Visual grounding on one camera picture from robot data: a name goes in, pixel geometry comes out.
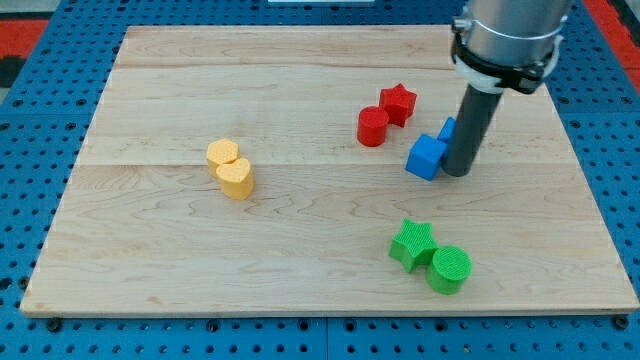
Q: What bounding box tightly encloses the blue triangle block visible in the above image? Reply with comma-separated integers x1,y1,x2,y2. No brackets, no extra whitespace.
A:
437,117,456,144

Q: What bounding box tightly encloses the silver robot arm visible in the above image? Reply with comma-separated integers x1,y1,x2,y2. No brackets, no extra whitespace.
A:
451,0,573,94

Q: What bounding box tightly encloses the red star block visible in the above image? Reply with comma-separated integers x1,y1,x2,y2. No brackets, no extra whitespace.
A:
379,83,417,128

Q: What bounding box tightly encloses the green star block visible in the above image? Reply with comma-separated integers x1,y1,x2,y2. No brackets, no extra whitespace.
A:
389,218,438,273

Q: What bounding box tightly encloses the wooden board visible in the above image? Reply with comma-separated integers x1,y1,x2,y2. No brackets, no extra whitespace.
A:
21,26,639,318

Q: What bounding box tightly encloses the red cylinder block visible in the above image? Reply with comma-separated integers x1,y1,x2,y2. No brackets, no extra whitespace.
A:
357,106,389,147

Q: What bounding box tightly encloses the yellow heart block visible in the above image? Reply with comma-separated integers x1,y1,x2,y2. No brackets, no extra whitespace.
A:
215,158,254,200

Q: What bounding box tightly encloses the yellow pentagon block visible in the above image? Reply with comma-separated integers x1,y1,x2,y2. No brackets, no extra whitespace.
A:
206,138,240,178

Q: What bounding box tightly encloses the blue cube block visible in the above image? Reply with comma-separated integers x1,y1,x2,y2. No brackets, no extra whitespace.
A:
405,134,447,181

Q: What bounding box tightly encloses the green cylinder block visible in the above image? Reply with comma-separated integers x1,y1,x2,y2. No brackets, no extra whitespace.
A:
426,246,472,295

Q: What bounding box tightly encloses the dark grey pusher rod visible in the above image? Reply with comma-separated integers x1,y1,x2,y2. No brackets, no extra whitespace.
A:
442,85,502,177

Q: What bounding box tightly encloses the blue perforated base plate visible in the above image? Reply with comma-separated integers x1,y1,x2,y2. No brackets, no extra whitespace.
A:
1,0,639,359

